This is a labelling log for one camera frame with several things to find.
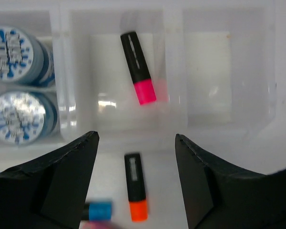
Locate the pink highlighter with black cap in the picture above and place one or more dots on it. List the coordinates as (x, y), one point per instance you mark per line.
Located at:
(138, 68)

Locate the blue cleaning gel jar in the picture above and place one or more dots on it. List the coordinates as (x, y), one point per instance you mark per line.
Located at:
(24, 59)
(26, 117)

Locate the orange highlighter with black cap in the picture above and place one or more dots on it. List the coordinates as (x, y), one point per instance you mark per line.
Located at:
(136, 187)

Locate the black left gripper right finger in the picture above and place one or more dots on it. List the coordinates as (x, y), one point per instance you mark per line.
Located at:
(220, 195)

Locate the clear three-compartment plastic organizer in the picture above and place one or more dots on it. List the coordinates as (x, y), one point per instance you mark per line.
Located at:
(211, 63)

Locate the blue highlighter with black cap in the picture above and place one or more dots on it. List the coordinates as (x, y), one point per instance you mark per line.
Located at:
(97, 211)

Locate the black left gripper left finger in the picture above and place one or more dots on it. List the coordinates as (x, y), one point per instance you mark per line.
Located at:
(49, 192)

